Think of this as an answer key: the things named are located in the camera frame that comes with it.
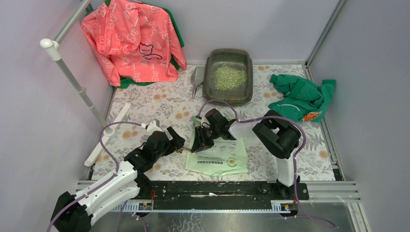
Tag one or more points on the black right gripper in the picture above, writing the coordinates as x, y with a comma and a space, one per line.
200, 141

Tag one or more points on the grey plastic litter box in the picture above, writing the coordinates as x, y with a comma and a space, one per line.
235, 58

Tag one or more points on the metal litter scoop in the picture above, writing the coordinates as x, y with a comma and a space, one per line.
197, 79

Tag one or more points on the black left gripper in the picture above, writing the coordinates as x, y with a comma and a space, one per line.
171, 143

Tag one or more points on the green cat litter pile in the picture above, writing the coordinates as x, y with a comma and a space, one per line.
227, 78

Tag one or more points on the beige bag sealing clip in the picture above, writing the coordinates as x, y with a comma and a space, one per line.
183, 149

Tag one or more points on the green garment behind jacket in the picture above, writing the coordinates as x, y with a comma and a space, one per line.
147, 81

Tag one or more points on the crumpled green garment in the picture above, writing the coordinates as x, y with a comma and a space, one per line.
303, 101

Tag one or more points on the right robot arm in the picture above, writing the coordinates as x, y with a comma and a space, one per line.
278, 134

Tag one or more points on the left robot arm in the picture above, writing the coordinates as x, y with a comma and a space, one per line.
78, 212

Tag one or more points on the green cat litter bag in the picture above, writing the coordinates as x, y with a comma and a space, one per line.
226, 157

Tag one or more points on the white clothes rack pole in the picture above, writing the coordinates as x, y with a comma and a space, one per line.
51, 47

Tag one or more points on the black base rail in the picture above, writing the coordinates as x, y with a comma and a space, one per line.
221, 195

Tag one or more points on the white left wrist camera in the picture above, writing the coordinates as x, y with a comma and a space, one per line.
152, 126

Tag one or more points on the pink hooded jacket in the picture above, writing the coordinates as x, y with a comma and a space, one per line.
134, 41

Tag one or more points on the floral patterned mat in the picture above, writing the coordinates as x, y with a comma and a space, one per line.
173, 105

